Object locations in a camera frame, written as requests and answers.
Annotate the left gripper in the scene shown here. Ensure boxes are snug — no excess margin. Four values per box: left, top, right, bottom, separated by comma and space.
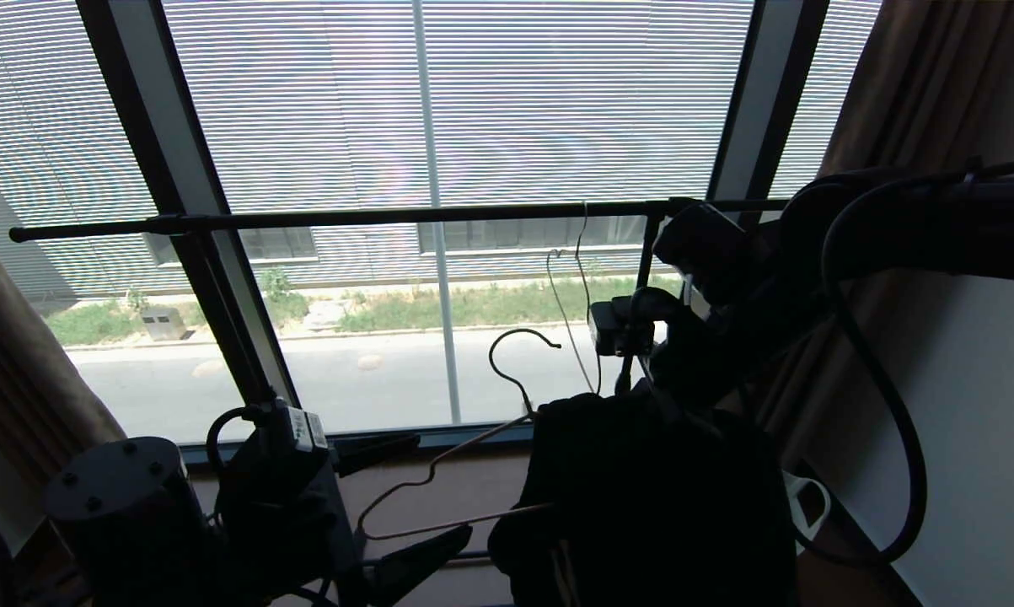
224, 433, 475, 607

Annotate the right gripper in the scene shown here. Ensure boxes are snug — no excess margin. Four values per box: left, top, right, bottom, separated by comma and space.
637, 316, 731, 414

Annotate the black garment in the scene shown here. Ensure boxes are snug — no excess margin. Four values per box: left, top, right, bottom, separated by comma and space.
488, 392, 800, 607

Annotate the pink clothes hanger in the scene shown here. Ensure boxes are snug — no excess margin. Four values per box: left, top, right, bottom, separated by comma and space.
355, 327, 563, 542
546, 201, 603, 395

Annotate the white laundry basket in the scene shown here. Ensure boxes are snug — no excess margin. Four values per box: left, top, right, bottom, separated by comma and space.
779, 469, 834, 559

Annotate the black clothes rack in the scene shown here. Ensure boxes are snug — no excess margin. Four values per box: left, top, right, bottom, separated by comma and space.
8, 196, 790, 607

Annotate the window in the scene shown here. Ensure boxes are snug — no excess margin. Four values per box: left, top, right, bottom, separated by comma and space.
0, 0, 883, 465

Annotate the brown curtain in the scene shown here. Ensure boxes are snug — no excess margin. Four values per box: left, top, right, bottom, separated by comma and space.
759, 0, 1014, 422
0, 223, 128, 494

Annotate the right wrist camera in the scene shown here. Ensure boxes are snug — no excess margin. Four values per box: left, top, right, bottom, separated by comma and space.
588, 287, 669, 359

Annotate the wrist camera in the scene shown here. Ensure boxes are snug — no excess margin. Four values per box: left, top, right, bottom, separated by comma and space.
220, 401, 332, 507
588, 287, 669, 359

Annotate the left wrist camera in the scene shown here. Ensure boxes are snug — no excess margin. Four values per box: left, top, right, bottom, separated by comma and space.
220, 401, 332, 507

